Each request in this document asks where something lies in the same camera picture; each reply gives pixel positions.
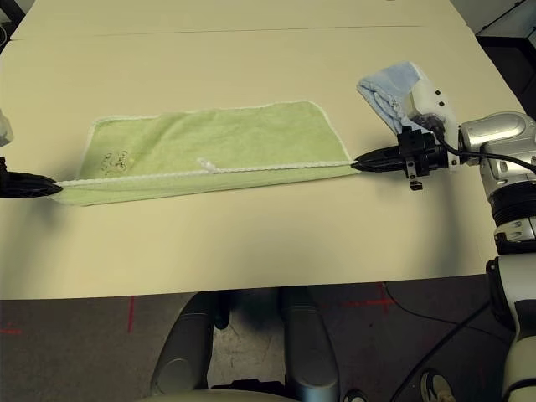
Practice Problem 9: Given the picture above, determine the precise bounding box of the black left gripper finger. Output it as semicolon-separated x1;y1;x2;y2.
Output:
7;171;59;188
7;186;64;200

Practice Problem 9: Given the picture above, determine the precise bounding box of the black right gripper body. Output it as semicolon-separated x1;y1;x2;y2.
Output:
397;125;451;193

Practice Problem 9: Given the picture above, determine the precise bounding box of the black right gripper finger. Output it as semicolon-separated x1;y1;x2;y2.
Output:
350;159;405;173
354;146;405;162

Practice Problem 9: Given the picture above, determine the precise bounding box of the green towel with white edging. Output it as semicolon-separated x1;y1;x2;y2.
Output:
56;99;353;209

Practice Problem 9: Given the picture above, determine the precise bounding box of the folded light blue towel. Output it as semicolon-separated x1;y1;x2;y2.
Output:
356;61;432;137

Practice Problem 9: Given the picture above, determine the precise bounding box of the black side furniture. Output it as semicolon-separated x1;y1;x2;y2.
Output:
475;0;536;100

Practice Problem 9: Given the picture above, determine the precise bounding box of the black bag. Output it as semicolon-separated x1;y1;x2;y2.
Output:
0;16;18;54

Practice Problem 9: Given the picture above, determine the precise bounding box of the red floor tape mark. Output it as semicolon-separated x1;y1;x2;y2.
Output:
125;295;138;332

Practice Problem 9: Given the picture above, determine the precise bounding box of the grey right robot leg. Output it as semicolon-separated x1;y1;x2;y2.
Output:
280;286;340;402

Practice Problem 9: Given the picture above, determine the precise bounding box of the grey robot leg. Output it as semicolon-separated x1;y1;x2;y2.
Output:
280;286;340;402
149;291;229;397

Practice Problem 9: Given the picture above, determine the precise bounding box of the grey left robot leg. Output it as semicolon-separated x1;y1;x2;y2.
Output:
149;291;229;397

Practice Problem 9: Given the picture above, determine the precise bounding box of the round grey floor object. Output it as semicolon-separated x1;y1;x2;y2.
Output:
418;368;457;402

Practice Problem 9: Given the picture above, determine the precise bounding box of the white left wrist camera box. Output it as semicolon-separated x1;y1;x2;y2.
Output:
0;108;16;147

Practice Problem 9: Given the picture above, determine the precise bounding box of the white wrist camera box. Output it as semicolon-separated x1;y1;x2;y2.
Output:
0;108;16;147
401;77;461;173

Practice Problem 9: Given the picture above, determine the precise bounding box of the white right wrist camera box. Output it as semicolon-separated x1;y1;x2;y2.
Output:
401;77;461;173

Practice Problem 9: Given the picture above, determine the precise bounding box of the wooden side table black frame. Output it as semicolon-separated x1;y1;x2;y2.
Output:
3;0;27;22

